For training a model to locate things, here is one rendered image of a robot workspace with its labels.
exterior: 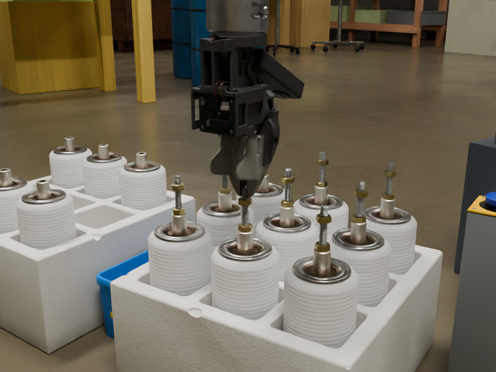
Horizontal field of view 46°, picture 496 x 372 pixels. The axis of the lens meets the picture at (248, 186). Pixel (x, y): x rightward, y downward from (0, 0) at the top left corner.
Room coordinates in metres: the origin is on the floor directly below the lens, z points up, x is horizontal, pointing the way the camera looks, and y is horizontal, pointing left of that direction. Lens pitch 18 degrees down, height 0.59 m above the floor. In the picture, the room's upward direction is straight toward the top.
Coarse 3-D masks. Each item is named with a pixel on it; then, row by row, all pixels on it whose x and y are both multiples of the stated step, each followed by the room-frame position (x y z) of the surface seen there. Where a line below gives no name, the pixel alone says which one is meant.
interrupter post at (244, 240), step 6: (240, 234) 0.73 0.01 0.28; (246, 234) 0.73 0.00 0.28; (252, 234) 0.74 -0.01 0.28; (240, 240) 0.73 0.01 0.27; (246, 240) 0.73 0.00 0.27; (252, 240) 0.74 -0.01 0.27; (240, 246) 0.73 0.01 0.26; (246, 246) 0.73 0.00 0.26; (252, 246) 0.74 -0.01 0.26; (246, 252) 0.73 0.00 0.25
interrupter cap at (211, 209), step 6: (204, 204) 0.92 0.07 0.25; (210, 204) 0.92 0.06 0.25; (216, 204) 0.92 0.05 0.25; (234, 204) 0.92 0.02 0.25; (204, 210) 0.89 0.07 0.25; (210, 210) 0.89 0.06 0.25; (216, 210) 0.90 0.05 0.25; (234, 210) 0.90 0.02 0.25; (240, 210) 0.89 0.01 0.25; (216, 216) 0.87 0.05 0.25; (222, 216) 0.87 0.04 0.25; (228, 216) 0.87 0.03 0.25; (234, 216) 0.87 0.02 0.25
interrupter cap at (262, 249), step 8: (232, 240) 0.77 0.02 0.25; (256, 240) 0.77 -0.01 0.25; (224, 248) 0.74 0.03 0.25; (232, 248) 0.75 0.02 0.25; (256, 248) 0.75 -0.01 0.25; (264, 248) 0.74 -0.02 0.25; (224, 256) 0.72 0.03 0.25; (232, 256) 0.71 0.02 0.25; (240, 256) 0.71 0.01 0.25; (248, 256) 0.71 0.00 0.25; (256, 256) 0.71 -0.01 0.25; (264, 256) 0.71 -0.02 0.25
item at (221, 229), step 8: (200, 216) 0.88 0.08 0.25; (208, 216) 0.87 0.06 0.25; (240, 216) 0.87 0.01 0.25; (208, 224) 0.86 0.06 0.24; (216, 224) 0.86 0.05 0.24; (224, 224) 0.86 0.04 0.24; (232, 224) 0.86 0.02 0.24; (216, 232) 0.86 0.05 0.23; (224, 232) 0.86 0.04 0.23; (232, 232) 0.86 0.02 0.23; (216, 240) 0.86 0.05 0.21; (224, 240) 0.86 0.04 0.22
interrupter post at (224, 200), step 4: (220, 196) 0.90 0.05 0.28; (224, 196) 0.89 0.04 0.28; (228, 196) 0.90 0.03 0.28; (220, 200) 0.90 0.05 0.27; (224, 200) 0.89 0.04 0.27; (228, 200) 0.90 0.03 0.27; (220, 204) 0.90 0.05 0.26; (224, 204) 0.89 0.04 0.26; (228, 204) 0.90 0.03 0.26; (220, 208) 0.90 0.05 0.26; (224, 208) 0.89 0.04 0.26; (228, 208) 0.90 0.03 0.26
